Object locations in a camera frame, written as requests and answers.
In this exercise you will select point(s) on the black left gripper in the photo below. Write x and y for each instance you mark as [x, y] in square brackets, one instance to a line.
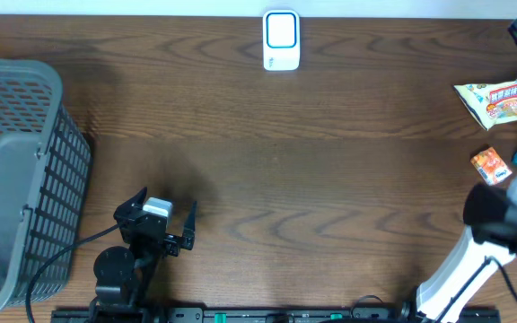
[122, 210]

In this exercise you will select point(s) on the yellow snack bag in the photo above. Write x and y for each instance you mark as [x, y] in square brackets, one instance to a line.
[489, 104]

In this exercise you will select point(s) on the small orange white carton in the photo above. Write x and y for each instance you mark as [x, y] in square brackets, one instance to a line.
[491, 166]

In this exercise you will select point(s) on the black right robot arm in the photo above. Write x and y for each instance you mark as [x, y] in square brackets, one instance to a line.
[489, 239]

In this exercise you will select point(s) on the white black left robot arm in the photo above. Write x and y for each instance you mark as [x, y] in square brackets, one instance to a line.
[123, 273]

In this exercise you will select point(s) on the white barcode scanner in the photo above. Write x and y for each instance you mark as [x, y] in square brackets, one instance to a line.
[281, 40]

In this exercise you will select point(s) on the grey plastic shopping basket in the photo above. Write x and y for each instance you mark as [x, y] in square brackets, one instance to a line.
[45, 165]

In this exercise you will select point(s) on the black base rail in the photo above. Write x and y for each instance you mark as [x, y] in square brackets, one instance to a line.
[198, 315]

